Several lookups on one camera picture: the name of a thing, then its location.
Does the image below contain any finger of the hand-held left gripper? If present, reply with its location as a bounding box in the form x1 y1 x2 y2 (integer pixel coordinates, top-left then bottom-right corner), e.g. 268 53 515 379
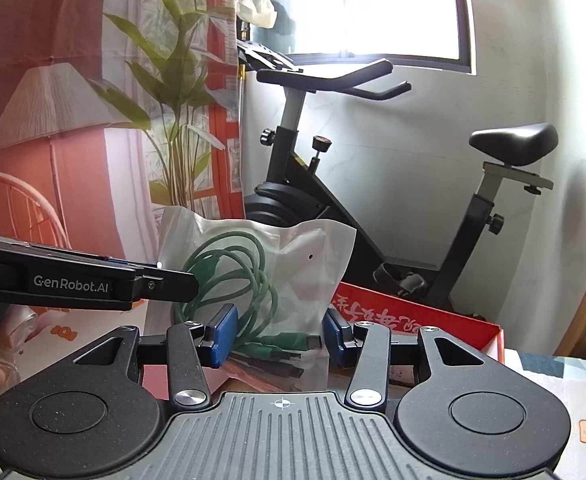
0 230 162 272
134 269 202 304

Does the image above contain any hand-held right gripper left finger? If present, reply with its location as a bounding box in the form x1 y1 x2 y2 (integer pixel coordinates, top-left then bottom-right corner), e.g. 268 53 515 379
73 304 240 409

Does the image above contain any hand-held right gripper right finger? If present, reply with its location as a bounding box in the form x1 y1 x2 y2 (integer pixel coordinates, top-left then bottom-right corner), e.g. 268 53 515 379
323 309 488 409

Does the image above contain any green cable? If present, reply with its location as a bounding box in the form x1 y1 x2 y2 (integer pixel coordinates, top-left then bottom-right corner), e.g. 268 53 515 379
175 230 324 362

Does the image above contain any white plastic bag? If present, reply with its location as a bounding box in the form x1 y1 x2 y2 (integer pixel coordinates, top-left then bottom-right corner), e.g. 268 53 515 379
145 206 358 394

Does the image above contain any red cardboard box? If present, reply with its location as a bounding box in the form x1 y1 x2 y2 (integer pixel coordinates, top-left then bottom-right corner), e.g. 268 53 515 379
143 282 502 401

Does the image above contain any black exercise bike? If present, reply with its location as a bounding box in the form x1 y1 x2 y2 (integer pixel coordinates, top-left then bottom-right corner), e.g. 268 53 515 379
238 40 560 322

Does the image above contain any white cloth bundle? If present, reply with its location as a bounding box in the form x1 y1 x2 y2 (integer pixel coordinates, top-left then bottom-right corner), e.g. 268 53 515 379
235 0 277 30

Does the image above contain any window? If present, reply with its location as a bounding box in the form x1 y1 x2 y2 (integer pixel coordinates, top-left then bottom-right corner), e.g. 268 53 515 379
235 0 476 75

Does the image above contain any printed wall cloth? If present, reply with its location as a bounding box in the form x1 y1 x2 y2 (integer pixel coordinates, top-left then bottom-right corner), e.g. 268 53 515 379
0 0 244 273

